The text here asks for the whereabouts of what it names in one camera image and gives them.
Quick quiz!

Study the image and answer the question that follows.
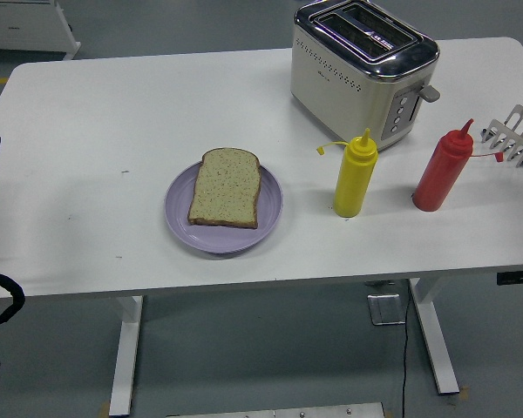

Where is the purple plate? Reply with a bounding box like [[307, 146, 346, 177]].
[[163, 160, 284, 256]]

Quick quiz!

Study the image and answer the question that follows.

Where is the brown bread slice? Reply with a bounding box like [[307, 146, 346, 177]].
[[187, 147, 262, 230]]

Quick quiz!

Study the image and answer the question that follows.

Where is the cream and chrome toaster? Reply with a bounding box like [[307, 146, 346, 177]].
[[289, 0, 441, 153]]

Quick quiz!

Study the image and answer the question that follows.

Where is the white background machine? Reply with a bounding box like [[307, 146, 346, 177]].
[[0, 0, 82, 61]]

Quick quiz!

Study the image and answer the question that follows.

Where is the small metal floor plate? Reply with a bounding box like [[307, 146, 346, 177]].
[[367, 293, 407, 327]]

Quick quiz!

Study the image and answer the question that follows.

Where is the white table leg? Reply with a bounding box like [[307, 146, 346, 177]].
[[108, 294, 144, 417], [408, 277, 460, 396]]

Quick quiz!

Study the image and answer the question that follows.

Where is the yellow squeeze bottle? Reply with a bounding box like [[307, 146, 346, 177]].
[[316, 127, 379, 219]]

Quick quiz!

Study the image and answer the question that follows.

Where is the red squeeze bottle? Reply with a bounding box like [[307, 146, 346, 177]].
[[411, 118, 506, 213]]

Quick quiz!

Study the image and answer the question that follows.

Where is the metal toast rack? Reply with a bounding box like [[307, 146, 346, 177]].
[[479, 103, 523, 170]]

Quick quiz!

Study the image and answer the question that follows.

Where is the black table control panel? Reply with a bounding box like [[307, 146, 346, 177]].
[[495, 270, 523, 287]]

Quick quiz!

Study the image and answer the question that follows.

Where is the wide metal base plate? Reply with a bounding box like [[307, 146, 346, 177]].
[[165, 401, 385, 418]]

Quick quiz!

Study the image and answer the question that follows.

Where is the black floor cable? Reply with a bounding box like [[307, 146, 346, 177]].
[[398, 282, 413, 418]]

